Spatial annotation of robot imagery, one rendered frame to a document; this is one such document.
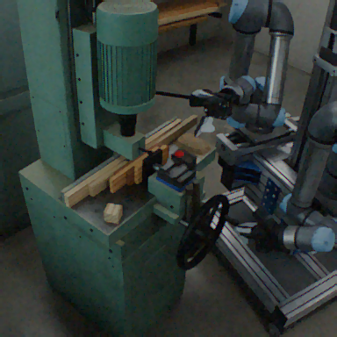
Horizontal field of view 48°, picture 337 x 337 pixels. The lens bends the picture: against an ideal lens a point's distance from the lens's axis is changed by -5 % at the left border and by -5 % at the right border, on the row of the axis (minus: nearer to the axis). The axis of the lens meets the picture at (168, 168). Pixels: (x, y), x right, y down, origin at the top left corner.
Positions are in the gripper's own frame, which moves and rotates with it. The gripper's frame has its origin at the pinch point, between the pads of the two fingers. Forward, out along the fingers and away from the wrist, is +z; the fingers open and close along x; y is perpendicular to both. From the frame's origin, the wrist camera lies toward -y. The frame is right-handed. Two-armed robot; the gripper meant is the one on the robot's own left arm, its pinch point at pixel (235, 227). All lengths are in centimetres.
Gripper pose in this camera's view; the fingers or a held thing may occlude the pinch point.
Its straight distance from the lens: 141.9
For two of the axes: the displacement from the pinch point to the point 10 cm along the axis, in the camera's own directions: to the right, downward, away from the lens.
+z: -7.0, 0.2, 7.1
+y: 3.5, 8.8, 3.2
